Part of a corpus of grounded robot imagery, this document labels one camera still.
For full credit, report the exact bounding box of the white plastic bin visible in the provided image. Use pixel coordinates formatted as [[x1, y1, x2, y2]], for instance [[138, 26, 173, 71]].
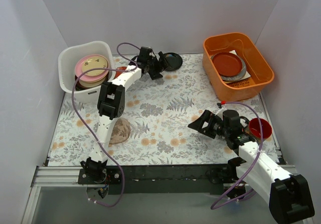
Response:
[[58, 41, 115, 103]]

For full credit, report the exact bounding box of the grey plate in orange bin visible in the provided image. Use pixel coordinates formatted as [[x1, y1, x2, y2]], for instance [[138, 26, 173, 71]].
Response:
[[211, 52, 247, 81]]

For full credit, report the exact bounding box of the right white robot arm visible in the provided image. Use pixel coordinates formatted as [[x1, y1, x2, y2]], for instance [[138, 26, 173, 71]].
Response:
[[188, 109, 315, 223]]

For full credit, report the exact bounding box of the orange plastic bin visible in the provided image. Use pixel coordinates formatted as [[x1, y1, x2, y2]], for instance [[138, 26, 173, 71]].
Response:
[[202, 32, 274, 101]]

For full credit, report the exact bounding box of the black round plate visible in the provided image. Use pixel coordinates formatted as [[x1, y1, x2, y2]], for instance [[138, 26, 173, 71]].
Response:
[[166, 52, 183, 72]]

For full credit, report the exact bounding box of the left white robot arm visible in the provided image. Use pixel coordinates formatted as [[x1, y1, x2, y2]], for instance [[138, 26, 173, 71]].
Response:
[[81, 47, 170, 184]]

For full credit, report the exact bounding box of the cream plate with flowers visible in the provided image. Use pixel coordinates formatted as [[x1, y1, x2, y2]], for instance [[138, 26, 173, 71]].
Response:
[[81, 55, 108, 77]]

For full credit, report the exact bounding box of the pink round plate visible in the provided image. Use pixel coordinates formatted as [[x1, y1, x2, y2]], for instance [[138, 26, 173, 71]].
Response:
[[75, 54, 108, 77]]

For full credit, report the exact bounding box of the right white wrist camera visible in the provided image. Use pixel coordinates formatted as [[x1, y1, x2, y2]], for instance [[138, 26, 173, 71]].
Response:
[[216, 101, 226, 116]]

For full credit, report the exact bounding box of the floral table mat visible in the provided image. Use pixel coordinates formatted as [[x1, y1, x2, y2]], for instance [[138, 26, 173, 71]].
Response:
[[47, 53, 280, 166]]

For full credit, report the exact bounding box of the small red plate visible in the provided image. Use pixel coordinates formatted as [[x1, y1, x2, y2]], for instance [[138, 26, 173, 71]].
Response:
[[114, 66, 127, 78]]

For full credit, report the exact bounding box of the brown glass bowl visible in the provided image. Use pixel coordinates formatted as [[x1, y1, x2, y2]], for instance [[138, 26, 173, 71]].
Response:
[[109, 118, 131, 145]]

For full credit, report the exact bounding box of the red plate in orange bin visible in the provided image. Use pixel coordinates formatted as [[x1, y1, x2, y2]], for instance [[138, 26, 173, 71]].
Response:
[[212, 52, 243, 77]]

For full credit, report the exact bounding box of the red and black mug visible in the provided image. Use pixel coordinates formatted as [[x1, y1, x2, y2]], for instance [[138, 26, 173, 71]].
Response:
[[244, 118, 272, 143]]

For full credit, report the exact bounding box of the large yellow round plate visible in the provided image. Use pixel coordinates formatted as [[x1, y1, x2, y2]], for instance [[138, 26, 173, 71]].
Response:
[[78, 77, 106, 89]]

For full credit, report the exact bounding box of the red rimmed round plate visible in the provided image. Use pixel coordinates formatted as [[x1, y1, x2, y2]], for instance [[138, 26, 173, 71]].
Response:
[[76, 74, 108, 89]]

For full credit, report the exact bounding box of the black metal base rail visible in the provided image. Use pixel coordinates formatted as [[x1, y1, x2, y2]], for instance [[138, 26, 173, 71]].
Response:
[[31, 163, 301, 196]]

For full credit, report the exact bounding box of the square board in orange bin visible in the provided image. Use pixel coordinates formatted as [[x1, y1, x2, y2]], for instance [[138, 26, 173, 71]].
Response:
[[220, 50, 251, 87]]

